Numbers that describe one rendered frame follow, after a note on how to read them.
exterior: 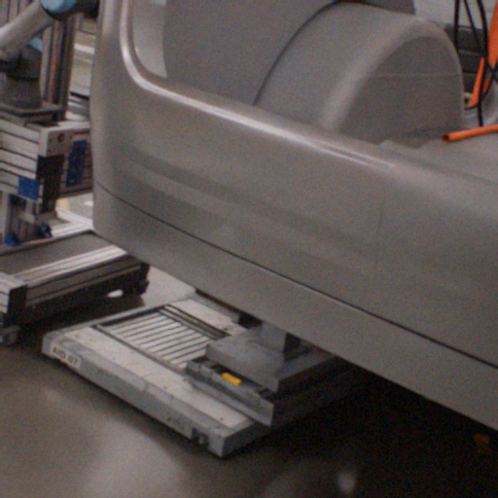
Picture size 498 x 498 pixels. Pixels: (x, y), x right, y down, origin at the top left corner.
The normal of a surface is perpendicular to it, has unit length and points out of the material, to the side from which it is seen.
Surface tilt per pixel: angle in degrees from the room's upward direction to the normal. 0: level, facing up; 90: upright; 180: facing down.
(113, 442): 0
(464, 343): 110
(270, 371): 0
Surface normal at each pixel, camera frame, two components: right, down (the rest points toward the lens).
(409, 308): -0.64, 0.45
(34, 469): 0.17, -0.94
